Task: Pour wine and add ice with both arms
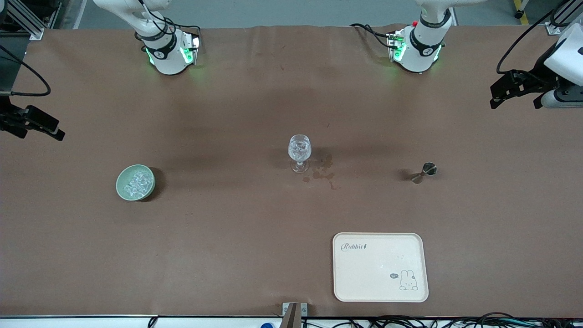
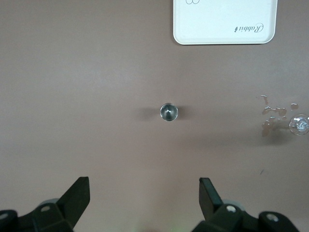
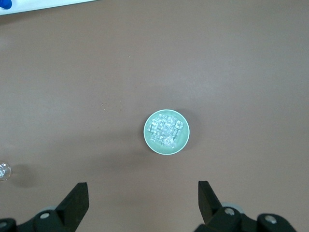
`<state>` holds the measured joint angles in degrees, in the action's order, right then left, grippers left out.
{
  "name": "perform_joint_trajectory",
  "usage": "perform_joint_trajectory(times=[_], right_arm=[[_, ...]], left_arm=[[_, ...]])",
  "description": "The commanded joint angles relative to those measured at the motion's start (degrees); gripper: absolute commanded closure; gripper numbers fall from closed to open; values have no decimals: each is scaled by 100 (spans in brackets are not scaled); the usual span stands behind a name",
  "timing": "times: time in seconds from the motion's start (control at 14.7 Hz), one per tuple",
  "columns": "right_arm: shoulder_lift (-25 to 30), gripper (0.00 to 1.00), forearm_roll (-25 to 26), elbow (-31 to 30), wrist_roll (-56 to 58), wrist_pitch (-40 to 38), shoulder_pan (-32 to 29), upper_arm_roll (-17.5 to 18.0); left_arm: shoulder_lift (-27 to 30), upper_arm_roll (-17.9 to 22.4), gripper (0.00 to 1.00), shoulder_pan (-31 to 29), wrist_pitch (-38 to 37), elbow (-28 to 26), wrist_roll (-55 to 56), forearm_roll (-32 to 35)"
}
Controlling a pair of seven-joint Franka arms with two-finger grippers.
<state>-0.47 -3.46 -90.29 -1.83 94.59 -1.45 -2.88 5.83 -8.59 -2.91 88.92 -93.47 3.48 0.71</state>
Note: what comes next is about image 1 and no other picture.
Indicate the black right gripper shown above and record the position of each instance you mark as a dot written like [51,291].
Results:
[9,119]

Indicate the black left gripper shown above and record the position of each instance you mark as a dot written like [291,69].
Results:
[540,75]

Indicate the silver metal jigger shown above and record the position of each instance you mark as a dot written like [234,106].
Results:
[428,169]

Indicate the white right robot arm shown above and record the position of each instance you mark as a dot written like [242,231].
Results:
[166,59]

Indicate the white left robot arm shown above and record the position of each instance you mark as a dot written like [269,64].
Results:
[421,50]

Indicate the pile of clear ice cubes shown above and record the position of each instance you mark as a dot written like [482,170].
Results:
[139,182]

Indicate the clear stemmed wine glass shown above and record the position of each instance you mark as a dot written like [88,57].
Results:
[299,150]

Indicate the pale green bowl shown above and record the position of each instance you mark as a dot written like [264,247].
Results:
[120,189]

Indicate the cream tray with rabbit print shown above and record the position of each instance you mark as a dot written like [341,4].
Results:
[378,269]

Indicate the brown table cover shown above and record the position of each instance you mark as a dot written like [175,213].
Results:
[227,228]

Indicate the brown upright bar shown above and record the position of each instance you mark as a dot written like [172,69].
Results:
[291,316]

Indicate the aluminium frame profile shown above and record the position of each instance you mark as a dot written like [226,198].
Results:
[27,25]
[558,25]

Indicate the grey metal edge bracket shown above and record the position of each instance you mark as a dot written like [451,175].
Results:
[304,309]

